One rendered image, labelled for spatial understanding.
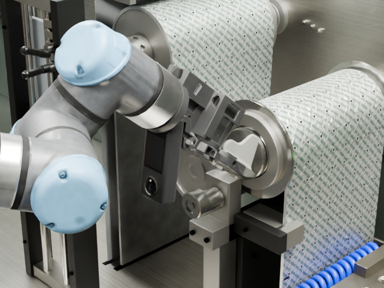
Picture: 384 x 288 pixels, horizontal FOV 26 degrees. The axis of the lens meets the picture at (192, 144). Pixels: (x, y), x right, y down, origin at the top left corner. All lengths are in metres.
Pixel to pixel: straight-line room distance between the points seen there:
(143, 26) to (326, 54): 0.35
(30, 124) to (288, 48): 0.72
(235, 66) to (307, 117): 0.23
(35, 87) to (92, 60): 0.49
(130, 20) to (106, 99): 0.42
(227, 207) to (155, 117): 0.28
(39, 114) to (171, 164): 0.19
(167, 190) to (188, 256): 0.56
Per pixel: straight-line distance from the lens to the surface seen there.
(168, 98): 0.98
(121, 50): 0.92
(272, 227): 1.20
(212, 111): 1.05
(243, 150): 1.12
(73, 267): 1.43
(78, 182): 0.80
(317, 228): 1.28
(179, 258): 1.59
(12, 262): 1.62
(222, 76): 1.37
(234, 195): 1.22
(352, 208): 1.34
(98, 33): 0.91
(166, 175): 1.04
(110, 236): 1.57
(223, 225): 1.23
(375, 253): 1.36
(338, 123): 1.24
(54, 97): 0.94
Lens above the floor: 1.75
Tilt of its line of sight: 24 degrees down
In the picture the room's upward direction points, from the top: straight up
